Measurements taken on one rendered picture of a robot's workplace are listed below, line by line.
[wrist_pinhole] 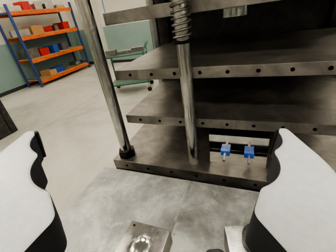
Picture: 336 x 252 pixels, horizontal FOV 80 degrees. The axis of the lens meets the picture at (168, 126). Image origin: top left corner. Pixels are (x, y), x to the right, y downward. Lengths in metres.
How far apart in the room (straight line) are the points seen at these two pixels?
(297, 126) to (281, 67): 0.26
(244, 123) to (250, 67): 0.25
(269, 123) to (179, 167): 0.49
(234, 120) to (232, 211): 0.39
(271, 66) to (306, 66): 0.11
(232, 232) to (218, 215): 0.18
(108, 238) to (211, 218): 0.40
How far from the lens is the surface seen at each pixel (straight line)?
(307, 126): 1.00
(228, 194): 0.95
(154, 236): 0.77
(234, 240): 0.70
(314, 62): 0.90
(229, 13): 1.12
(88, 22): 1.01
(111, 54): 4.66
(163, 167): 1.12
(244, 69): 0.88
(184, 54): 0.85
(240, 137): 1.01
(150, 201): 0.95
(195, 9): 0.90
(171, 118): 1.04
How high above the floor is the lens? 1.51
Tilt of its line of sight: 30 degrees down
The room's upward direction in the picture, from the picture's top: 9 degrees counter-clockwise
